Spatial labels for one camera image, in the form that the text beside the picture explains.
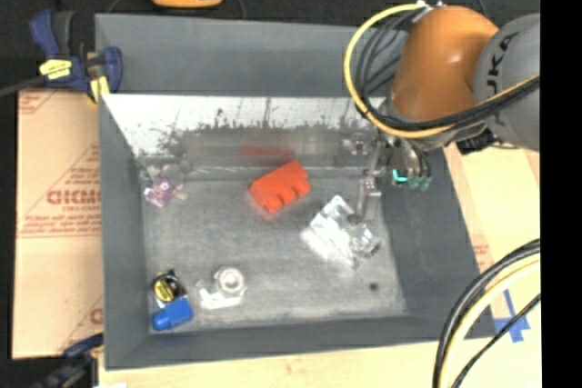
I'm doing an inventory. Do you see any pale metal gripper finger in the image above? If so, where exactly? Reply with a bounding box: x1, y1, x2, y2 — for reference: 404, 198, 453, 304
366, 190, 384, 220
347, 178, 373, 224

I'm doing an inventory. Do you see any clear glass cup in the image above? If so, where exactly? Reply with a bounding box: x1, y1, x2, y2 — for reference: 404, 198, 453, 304
346, 224, 386, 272

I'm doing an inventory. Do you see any clear plastic packet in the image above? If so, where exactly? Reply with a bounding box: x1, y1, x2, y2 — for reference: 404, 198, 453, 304
299, 194, 361, 267

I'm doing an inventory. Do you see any orange-red toy block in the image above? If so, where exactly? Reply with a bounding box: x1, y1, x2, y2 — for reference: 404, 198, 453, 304
248, 159, 313, 215

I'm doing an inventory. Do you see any grey metal bin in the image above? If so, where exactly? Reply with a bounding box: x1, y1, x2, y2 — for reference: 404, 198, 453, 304
94, 13, 496, 370

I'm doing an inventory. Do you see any clear tape dispenser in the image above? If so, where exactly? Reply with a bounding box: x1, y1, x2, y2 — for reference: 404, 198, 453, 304
195, 265, 249, 312

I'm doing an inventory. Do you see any purple and grey toy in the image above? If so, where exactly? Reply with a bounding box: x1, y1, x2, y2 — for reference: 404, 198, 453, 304
142, 162, 196, 210

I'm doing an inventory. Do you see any black and yellow round object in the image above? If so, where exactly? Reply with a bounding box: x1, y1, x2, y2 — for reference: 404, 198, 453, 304
151, 269, 188, 303

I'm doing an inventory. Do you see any blue plastic cylinder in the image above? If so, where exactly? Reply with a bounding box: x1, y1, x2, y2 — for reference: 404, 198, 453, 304
150, 295, 195, 333

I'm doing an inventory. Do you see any brown cardboard board, red print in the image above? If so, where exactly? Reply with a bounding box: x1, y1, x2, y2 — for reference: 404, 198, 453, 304
10, 87, 541, 361

